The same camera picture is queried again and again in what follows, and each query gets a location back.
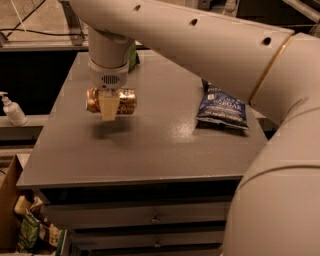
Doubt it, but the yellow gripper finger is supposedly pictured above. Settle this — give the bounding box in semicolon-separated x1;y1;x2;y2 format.
98;90;120;121

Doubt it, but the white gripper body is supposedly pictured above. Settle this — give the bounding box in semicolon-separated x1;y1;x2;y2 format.
88;59;129;90

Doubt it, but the orange soda can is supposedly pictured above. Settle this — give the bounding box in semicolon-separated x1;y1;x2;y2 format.
86;87;136;115

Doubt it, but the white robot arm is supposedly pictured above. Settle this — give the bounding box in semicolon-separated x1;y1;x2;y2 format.
70;0;320;256

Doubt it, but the green snack bag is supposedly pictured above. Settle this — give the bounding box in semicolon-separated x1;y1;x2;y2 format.
129;43;140;71

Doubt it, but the white pump bottle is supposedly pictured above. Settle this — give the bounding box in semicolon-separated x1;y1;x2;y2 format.
0;92;28;126

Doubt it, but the grey drawer cabinet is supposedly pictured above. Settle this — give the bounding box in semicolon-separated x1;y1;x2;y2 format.
18;51;266;256

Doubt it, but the blue potato chip bag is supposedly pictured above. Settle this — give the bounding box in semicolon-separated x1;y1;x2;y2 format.
196;80;248;130

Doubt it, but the green packet in box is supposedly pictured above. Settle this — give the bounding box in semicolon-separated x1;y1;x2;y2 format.
17;211;40;253

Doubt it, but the brown cardboard box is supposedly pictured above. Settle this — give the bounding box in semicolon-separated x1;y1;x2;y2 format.
0;155;23;253

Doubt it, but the metal rail frame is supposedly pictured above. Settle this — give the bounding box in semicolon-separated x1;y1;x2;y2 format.
0;0;320;48

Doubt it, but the black cable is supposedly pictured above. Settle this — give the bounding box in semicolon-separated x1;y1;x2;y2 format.
0;0;88;38

